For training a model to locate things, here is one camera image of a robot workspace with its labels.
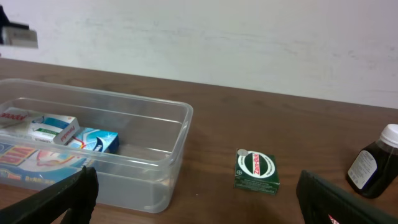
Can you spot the clear plastic container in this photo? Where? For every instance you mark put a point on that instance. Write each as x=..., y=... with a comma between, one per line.
x=142, y=173

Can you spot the dark bottle white cap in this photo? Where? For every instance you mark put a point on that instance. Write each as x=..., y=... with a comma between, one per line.
x=375, y=166

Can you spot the blue fever patch box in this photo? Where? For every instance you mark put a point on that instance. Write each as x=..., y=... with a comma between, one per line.
x=46, y=167

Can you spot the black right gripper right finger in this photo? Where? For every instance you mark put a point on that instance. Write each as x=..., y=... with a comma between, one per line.
x=322, y=202

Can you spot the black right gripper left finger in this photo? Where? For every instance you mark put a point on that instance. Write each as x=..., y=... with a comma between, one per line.
x=74, y=197

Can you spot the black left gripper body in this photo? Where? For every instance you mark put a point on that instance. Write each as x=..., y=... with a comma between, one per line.
x=5, y=22

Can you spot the white Panadol caplets box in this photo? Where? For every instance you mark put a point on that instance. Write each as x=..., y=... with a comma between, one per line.
x=52, y=128

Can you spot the green Zam-Buk box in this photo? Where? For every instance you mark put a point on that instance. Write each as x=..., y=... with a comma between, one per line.
x=256, y=171

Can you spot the red medicine box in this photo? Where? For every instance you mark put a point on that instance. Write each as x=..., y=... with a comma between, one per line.
x=333, y=221

